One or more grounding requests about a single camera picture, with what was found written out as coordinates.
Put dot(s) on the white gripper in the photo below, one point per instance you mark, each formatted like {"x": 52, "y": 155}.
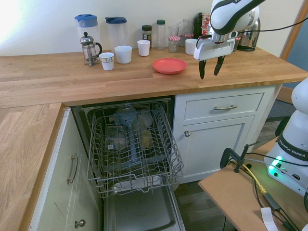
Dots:
{"x": 211, "y": 49}

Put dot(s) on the red plastic plate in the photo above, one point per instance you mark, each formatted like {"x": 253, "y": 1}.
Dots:
{"x": 169, "y": 65}

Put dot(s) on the grey dishwasher spray tube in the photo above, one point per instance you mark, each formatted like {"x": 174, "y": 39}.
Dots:
{"x": 132, "y": 134}

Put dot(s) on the steel dishwasher door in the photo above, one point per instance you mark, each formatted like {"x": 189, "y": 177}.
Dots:
{"x": 139, "y": 211}

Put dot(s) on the short white cup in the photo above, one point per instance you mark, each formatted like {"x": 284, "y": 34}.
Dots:
{"x": 190, "y": 47}

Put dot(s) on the red and white yoghurt cup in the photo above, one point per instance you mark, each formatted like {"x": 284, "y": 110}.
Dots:
{"x": 206, "y": 31}
{"x": 206, "y": 20}

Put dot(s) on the white drawer front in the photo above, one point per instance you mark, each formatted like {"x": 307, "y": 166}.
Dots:
{"x": 204, "y": 106}

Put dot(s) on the black canister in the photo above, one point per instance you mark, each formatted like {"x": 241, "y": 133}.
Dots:
{"x": 197, "y": 24}

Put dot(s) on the empty clear glass jar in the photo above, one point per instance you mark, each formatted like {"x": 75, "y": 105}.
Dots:
{"x": 188, "y": 26}

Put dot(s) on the stainless steel kettle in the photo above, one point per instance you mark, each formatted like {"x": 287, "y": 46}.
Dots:
{"x": 250, "y": 41}

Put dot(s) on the clear drinking glass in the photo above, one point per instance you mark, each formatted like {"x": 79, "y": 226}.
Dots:
{"x": 173, "y": 30}

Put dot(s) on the round metal door knob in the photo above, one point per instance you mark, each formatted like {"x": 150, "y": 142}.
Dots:
{"x": 187, "y": 133}

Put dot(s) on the tall white cup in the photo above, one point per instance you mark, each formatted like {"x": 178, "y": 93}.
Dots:
{"x": 143, "y": 48}

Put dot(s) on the spice jar with dark lid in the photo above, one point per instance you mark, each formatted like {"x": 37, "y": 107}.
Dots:
{"x": 146, "y": 32}

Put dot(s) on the white cabinet door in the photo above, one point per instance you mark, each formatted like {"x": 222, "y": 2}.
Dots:
{"x": 216, "y": 146}

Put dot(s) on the dark grey floor mat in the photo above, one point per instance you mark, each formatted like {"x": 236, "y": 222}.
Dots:
{"x": 281, "y": 109}

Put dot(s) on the black screw clamp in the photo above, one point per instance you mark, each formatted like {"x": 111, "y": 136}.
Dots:
{"x": 226, "y": 154}

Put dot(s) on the wide white cup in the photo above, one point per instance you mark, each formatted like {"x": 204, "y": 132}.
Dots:
{"x": 123, "y": 55}

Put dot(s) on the white cabinet with drawer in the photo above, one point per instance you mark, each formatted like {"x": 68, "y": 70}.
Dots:
{"x": 179, "y": 154}

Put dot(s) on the yellowish drinking glass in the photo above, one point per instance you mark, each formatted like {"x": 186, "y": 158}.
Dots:
{"x": 145, "y": 139}

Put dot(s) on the clear pitcher dark blue lid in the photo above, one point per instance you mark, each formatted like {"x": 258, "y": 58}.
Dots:
{"x": 116, "y": 33}

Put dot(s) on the patterned paper cup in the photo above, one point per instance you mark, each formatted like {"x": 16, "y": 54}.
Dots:
{"x": 107, "y": 61}

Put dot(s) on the clear plastic container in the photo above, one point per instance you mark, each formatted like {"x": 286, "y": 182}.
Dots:
{"x": 115, "y": 138}

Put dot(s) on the glass and steel French press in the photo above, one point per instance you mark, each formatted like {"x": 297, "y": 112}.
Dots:
{"x": 89, "y": 49}

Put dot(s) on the brown fibreboard mounting board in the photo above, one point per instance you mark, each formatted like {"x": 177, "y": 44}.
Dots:
{"x": 231, "y": 192}

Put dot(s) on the clear pitcher light blue lid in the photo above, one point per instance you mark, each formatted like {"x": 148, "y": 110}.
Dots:
{"x": 86, "y": 26}

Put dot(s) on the white paper label strip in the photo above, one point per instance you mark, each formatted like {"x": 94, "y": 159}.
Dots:
{"x": 268, "y": 217}

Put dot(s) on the white corner cabinet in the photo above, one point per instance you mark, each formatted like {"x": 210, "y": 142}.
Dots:
{"x": 60, "y": 192}

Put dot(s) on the round metal cabinet knob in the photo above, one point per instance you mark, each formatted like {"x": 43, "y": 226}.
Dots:
{"x": 80, "y": 223}

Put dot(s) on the wooden door frame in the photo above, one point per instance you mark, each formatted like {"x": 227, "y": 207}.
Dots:
{"x": 292, "y": 33}

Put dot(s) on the dishwasher tub frame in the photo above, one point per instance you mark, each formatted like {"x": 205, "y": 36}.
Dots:
{"x": 79, "y": 125}

